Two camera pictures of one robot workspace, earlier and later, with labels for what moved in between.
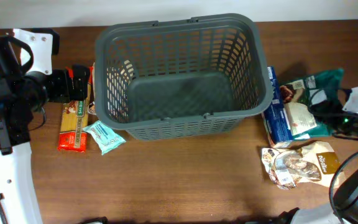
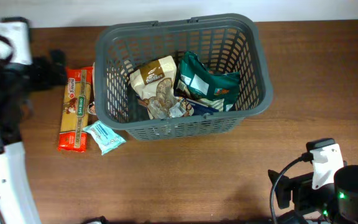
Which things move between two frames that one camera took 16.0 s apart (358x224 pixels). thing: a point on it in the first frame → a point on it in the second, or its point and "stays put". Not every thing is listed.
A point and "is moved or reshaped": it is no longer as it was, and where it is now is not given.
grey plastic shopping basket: x=181 y=78 stays put
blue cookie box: x=274 y=121 → x=183 y=107
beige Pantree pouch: x=314 y=162 is moved or reshaped
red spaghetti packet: x=73 y=132 stays put
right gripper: x=327 y=101 → x=284 y=189
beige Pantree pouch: x=92 y=109 stays put
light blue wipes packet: x=107 y=138 stays put
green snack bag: x=318 y=93 → x=196 y=81
